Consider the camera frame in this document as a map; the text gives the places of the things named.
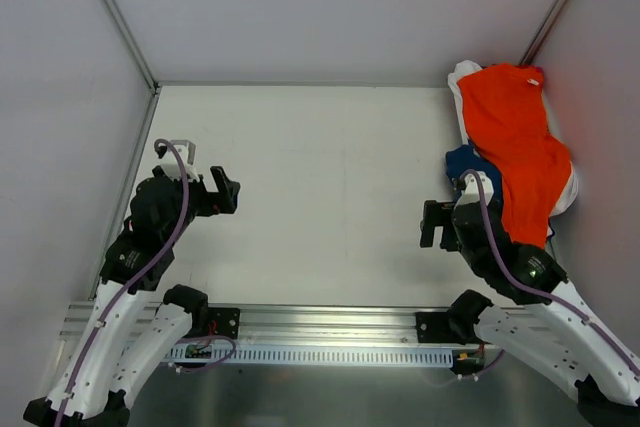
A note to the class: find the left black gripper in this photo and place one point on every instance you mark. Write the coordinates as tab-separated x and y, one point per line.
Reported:
208	197

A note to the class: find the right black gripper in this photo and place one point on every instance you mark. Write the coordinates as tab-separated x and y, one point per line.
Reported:
446	225

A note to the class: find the orange t shirt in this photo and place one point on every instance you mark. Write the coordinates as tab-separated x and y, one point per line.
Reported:
515	147

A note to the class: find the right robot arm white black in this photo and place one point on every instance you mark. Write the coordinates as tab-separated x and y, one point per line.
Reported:
575	351

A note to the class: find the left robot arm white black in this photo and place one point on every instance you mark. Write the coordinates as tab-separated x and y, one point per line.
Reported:
107	371

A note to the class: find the blue t shirt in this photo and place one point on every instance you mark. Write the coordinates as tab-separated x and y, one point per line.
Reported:
465	158

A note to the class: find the white t shirt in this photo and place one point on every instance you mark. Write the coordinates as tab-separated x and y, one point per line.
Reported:
567	187

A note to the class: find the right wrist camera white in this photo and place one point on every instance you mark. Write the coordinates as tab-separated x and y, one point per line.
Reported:
475	189

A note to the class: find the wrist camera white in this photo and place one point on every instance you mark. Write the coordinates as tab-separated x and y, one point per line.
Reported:
475	189
172	169

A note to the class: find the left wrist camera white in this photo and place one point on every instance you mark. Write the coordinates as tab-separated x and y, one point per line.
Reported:
172	169

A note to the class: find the left table edge rail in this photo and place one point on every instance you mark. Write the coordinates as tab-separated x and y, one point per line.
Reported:
122	201

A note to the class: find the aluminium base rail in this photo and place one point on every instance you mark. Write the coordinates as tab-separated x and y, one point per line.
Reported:
328	326

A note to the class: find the white slotted cable duct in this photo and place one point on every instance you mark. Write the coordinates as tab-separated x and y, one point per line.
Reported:
313	356

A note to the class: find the right corner aluminium post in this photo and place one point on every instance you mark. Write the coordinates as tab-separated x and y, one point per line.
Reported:
543	31

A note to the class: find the corner aluminium post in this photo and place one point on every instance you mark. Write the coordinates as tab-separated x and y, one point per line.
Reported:
543	31
117	17

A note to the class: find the left corner aluminium post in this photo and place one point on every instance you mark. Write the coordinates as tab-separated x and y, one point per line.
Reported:
117	17

